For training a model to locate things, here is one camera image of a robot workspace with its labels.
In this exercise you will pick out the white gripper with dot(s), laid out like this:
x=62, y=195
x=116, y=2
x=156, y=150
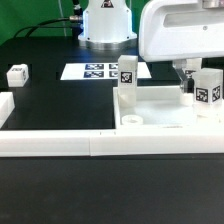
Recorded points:
x=181, y=29

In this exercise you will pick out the white square tabletop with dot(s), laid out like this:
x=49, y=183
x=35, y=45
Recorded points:
x=162, y=107

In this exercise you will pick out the white sheet with markers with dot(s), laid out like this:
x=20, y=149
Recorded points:
x=82, y=71

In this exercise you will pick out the white front fence bar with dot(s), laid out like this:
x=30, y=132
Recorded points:
x=111, y=142

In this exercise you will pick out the white left fence block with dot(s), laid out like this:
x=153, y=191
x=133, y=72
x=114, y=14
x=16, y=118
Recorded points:
x=6, y=106

